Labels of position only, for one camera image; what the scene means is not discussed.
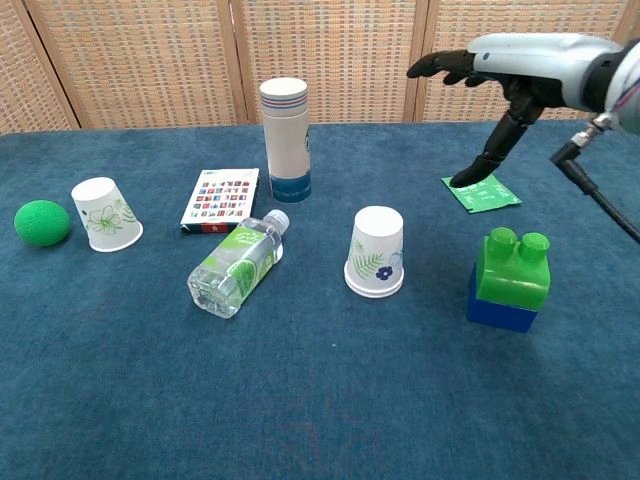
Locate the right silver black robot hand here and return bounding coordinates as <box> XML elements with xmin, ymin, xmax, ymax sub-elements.
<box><xmin>406</xmin><ymin>33</ymin><xmax>624</xmax><ymax>189</ymax></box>

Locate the white paper cup blue flower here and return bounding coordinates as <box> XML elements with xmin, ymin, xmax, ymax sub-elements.
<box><xmin>343</xmin><ymin>205</ymin><xmax>405</xmax><ymax>295</ymax></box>

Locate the green foil sachet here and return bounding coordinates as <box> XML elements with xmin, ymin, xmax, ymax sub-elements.
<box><xmin>440</xmin><ymin>172</ymin><xmax>523</xmax><ymax>215</ymax></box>

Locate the green toy building block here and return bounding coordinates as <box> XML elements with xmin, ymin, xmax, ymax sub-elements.
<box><xmin>474</xmin><ymin>226</ymin><xmax>552</xmax><ymax>314</ymax></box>

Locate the blue toy building block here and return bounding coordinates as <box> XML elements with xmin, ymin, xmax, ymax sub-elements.
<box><xmin>466</xmin><ymin>264</ymin><xmax>539</xmax><ymax>335</ymax></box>

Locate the tall white cylinder canister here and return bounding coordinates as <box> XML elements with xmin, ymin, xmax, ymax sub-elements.
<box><xmin>258</xmin><ymin>77</ymin><xmax>313</xmax><ymax>204</ymax></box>

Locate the white picture card box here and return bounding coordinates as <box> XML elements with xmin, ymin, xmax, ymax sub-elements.
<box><xmin>179</xmin><ymin>167</ymin><xmax>261</xmax><ymax>236</ymax></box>

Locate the clear lime water bottle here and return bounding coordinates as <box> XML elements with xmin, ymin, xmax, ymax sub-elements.
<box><xmin>186</xmin><ymin>209</ymin><xmax>291</xmax><ymax>320</ymax></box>

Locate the blue carpet table cloth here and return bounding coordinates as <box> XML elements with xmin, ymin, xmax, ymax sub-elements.
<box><xmin>0</xmin><ymin>117</ymin><xmax>640</xmax><ymax>480</ymax></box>

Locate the woven wooden folding screen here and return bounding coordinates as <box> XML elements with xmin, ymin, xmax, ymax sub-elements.
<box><xmin>0</xmin><ymin>0</ymin><xmax>640</xmax><ymax>135</ymax></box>

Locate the green foam ball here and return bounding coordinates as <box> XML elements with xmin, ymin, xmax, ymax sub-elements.
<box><xmin>13</xmin><ymin>199</ymin><xmax>72</xmax><ymax>248</ymax></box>

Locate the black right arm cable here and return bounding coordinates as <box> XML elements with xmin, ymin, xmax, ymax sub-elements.
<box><xmin>549</xmin><ymin>112</ymin><xmax>640</xmax><ymax>242</ymax></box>

